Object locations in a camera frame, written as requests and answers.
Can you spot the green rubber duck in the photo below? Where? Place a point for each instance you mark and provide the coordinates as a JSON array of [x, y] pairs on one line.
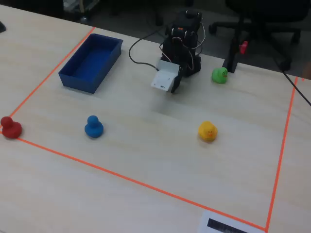
[[219, 76]]

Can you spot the dark object at table edge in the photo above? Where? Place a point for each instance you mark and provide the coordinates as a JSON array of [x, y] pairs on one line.
[[2, 27]]

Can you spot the red rubber duck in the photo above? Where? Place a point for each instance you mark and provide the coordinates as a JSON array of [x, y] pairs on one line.
[[10, 128]]

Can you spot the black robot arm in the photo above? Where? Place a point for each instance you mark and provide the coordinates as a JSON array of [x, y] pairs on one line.
[[192, 65]]

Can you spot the black office chair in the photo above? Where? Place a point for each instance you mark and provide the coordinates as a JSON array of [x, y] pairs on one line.
[[264, 17]]

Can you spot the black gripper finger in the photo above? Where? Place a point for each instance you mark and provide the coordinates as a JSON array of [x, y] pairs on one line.
[[177, 82]]

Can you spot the yellow rubber duck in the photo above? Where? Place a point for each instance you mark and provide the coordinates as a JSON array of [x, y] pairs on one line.
[[207, 132]]

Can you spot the blue rubber duck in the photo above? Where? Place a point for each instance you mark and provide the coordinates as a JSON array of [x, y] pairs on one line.
[[93, 128]]

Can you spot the blue plastic box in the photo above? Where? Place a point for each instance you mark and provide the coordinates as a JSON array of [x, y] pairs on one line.
[[91, 64]]

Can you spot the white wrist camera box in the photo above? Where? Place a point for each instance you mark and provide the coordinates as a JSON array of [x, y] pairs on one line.
[[164, 77]]

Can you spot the white paper label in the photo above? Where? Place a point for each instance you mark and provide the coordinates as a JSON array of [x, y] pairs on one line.
[[226, 224]]

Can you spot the orange tape strip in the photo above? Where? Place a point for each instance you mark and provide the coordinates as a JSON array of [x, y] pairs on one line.
[[136, 181], [48, 77], [281, 150]]

